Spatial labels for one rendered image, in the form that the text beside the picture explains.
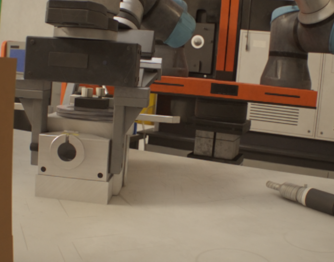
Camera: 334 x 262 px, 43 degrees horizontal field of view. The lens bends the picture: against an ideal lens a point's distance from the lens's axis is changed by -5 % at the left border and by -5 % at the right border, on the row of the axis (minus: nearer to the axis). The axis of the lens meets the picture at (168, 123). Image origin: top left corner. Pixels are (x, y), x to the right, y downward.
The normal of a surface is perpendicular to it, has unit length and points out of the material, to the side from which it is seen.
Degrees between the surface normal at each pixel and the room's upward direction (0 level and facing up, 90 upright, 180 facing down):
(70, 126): 90
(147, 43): 50
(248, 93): 90
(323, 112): 90
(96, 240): 0
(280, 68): 72
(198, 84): 90
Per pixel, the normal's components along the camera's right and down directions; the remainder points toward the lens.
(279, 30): -0.82, 0.00
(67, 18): -0.03, 0.12
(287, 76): -0.16, -0.20
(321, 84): -0.36, 0.08
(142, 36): 0.04, -0.55
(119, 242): 0.08, -0.99
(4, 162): 0.90, 0.13
